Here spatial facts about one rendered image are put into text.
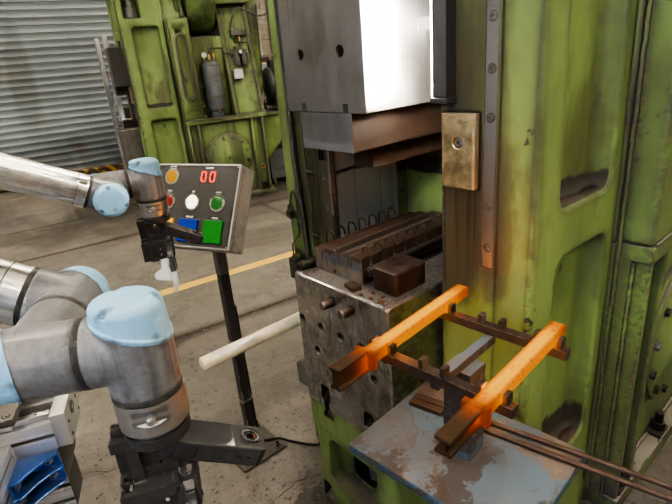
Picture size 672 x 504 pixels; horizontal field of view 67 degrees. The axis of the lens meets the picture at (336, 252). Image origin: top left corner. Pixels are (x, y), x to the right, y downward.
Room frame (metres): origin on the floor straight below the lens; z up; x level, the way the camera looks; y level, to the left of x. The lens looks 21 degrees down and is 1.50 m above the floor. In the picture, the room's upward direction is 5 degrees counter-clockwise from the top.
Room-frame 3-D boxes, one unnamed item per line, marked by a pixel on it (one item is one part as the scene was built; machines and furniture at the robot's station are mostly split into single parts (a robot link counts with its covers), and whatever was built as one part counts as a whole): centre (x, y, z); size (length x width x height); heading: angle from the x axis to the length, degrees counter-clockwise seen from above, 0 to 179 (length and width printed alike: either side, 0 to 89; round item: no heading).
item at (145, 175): (1.32, 0.48, 1.23); 0.09 x 0.08 x 0.11; 115
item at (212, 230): (1.54, 0.38, 1.01); 0.07 x 0.05 x 0.07; 65
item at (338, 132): (1.45, -0.16, 1.32); 0.42 x 0.20 x 0.10; 130
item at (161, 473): (0.47, 0.22, 1.07); 0.09 x 0.08 x 0.12; 107
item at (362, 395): (1.41, -0.21, 0.69); 0.56 x 0.38 x 0.45; 130
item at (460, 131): (1.16, -0.30, 1.27); 0.09 x 0.02 x 0.17; 40
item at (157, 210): (1.32, 0.47, 1.15); 0.08 x 0.08 x 0.05
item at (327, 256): (1.45, -0.16, 0.96); 0.42 x 0.20 x 0.09; 130
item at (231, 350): (1.52, 0.29, 0.62); 0.44 x 0.05 x 0.05; 130
